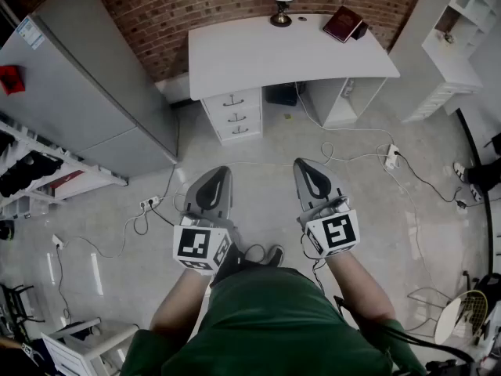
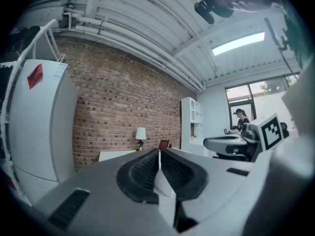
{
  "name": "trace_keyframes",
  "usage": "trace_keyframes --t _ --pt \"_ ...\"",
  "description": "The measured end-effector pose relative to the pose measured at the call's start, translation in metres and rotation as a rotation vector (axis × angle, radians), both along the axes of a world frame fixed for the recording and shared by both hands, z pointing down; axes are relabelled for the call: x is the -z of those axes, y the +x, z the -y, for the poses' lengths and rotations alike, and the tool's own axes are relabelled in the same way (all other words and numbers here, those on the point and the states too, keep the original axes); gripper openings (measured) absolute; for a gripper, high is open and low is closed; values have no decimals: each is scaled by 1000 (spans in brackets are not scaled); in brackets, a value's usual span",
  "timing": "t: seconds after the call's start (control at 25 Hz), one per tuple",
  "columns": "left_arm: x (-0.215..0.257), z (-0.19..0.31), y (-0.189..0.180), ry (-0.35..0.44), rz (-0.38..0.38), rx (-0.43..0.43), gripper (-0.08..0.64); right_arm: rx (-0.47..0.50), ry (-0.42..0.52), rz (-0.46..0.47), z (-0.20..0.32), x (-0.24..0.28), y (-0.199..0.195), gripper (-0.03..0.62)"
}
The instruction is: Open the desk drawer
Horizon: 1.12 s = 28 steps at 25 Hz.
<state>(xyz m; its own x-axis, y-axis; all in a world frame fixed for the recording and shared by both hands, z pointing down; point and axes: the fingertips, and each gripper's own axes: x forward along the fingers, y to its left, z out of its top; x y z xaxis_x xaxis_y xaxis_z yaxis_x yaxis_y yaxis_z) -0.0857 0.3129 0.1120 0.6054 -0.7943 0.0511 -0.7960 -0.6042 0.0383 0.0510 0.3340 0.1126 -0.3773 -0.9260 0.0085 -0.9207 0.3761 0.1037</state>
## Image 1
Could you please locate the person's green shirt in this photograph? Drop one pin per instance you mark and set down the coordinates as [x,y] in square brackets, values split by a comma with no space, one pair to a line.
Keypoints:
[266,327]

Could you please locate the white desk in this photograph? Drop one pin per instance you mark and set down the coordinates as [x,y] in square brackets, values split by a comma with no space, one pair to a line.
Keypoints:
[274,53]

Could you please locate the white wooden stool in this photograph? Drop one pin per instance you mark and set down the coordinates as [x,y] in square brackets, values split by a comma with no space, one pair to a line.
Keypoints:
[78,347]

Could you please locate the grey refrigerator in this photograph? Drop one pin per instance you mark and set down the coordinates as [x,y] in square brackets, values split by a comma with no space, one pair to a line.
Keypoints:
[98,92]

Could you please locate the person's black trousers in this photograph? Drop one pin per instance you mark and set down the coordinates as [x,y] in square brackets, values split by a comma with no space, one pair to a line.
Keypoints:
[229,262]

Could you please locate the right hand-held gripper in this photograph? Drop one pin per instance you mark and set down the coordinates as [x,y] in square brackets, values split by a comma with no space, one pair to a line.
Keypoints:
[336,231]

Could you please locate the yellow tennis racket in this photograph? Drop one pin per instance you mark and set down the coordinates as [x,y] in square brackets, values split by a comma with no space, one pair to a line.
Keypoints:
[473,312]

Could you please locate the white round side table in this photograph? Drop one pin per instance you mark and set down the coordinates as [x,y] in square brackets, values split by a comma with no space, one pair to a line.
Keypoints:
[446,321]

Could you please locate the black hanging clothes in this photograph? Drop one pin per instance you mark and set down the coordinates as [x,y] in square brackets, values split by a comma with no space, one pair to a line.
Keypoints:
[27,172]

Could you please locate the black box under desk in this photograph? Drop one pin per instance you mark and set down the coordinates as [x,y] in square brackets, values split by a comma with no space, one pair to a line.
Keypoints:
[281,94]

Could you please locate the person's right forearm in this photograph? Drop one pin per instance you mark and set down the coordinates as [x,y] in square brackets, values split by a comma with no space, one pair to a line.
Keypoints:
[360,292]

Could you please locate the red hardcover book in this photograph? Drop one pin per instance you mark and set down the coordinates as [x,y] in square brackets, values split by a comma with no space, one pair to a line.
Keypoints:
[342,24]

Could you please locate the person's left forearm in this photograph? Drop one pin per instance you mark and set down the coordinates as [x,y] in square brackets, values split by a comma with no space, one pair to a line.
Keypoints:
[180,308]

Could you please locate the red sticker on refrigerator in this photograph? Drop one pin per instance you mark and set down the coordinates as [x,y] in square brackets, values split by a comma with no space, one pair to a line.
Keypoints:
[11,80]

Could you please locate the blue label on refrigerator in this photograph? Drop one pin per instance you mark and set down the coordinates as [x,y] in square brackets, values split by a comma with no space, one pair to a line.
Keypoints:
[31,33]

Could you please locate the white shelf unit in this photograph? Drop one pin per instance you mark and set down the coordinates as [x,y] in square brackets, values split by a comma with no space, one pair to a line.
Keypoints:
[442,65]

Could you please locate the person's right shoe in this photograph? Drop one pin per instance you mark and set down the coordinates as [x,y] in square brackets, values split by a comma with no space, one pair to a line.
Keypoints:
[276,256]

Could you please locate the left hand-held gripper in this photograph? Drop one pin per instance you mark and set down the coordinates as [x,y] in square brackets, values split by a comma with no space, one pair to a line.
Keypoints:
[195,245]

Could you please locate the white power strip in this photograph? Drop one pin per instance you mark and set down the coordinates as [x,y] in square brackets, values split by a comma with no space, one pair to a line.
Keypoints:
[391,157]
[150,202]

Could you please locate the black power adapter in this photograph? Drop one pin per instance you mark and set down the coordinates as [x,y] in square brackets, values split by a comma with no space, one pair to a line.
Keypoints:
[461,203]

